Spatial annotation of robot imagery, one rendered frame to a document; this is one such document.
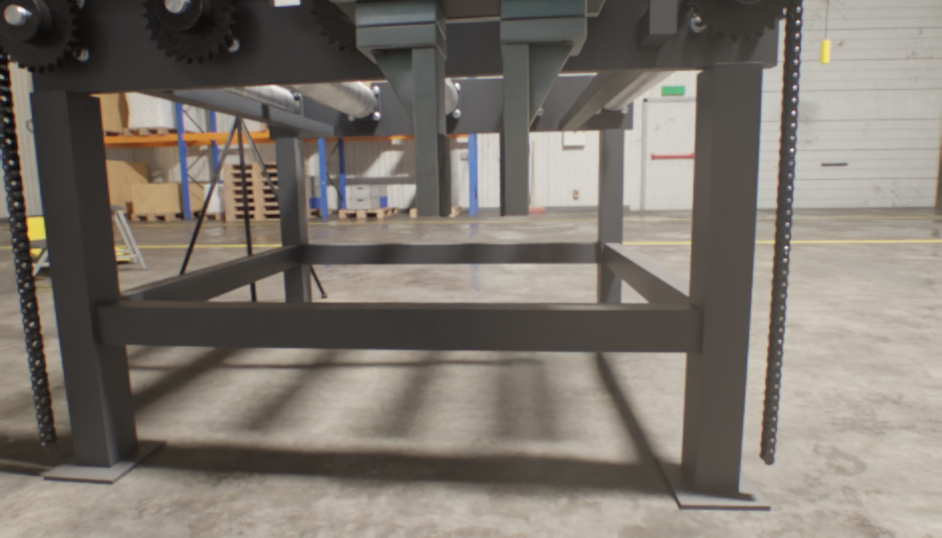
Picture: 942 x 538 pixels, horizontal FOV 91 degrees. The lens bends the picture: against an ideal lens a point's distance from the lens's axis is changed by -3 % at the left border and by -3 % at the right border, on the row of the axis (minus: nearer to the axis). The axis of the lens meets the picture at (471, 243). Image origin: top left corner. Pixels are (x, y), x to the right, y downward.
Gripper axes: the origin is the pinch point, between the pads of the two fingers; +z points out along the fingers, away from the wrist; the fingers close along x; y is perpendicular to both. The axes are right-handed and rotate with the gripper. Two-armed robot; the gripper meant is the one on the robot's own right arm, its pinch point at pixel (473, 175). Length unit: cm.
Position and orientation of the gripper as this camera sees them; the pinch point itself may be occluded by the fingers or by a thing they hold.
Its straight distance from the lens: 24.4
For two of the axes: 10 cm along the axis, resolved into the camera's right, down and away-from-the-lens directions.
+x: -10.0, 0.1, 1.0
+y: 0.9, -1.2, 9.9
